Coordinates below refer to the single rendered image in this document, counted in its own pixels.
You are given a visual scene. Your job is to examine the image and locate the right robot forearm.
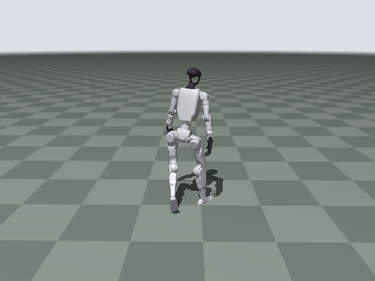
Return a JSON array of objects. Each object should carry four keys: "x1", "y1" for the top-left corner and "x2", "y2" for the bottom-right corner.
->
[{"x1": 204, "y1": 114, "x2": 213, "y2": 140}]

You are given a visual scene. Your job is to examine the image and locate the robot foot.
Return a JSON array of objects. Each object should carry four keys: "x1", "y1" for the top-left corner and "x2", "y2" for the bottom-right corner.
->
[
  {"x1": 170, "y1": 196, "x2": 178, "y2": 211},
  {"x1": 197, "y1": 196, "x2": 212, "y2": 205}
]

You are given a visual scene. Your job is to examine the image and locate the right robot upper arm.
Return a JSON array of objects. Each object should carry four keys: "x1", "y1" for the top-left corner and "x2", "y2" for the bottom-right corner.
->
[{"x1": 199, "y1": 91, "x2": 210, "y2": 121}]

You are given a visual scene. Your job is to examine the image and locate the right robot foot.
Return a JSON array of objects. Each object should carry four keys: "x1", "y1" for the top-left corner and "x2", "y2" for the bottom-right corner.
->
[{"x1": 197, "y1": 196, "x2": 212, "y2": 205}]

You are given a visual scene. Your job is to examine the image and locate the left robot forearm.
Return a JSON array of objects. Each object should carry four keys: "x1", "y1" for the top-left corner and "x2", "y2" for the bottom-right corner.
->
[{"x1": 166, "y1": 108, "x2": 175, "y2": 129}]

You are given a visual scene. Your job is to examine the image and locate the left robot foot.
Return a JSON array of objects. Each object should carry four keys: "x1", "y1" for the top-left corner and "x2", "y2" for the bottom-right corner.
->
[{"x1": 170, "y1": 196, "x2": 178, "y2": 211}]

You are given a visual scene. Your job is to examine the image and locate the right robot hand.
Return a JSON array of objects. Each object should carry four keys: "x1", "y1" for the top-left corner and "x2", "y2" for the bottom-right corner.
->
[{"x1": 205, "y1": 136, "x2": 213, "y2": 156}]

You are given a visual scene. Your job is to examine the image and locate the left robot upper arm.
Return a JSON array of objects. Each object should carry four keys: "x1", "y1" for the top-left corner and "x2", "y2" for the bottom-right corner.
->
[{"x1": 169, "y1": 88, "x2": 180, "y2": 114}]

